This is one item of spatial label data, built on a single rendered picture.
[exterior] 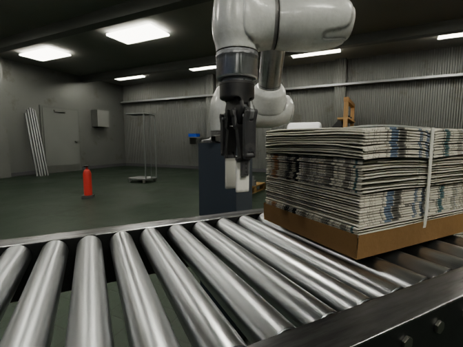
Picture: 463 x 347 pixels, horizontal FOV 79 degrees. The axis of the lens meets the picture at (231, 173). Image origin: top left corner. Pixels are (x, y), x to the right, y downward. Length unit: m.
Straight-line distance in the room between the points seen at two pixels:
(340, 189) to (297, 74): 8.95
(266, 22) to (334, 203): 0.37
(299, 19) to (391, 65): 8.63
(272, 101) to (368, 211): 0.86
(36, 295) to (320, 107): 8.92
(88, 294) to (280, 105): 1.09
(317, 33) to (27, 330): 0.65
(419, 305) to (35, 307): 0.48
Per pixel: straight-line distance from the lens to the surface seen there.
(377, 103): 9.05
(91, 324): 0.39
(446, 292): 0.51
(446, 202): 0.74
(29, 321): 0.43
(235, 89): 0.60
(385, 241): 0.58
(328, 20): 0.65
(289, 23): 0.63
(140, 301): 0.42
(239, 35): 0.61
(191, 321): 0.39
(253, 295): 0.41
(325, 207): 0.57
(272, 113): 1.33
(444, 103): 9.20
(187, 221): 0.75
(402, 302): 0.45
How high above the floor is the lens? 1.00
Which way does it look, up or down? 6 degrees down
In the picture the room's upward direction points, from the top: straight up
